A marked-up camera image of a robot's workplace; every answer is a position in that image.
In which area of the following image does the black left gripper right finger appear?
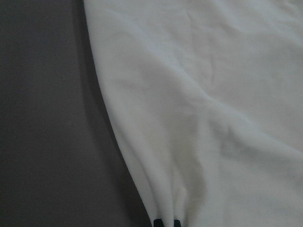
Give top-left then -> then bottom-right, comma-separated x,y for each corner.
173,219 -> 181,227

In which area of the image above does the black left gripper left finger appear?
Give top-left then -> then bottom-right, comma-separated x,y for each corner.
153,218 -> 163,227

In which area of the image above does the cream long-sleeve printed shirt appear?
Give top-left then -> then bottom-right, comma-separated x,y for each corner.
84,0 -> 303,227

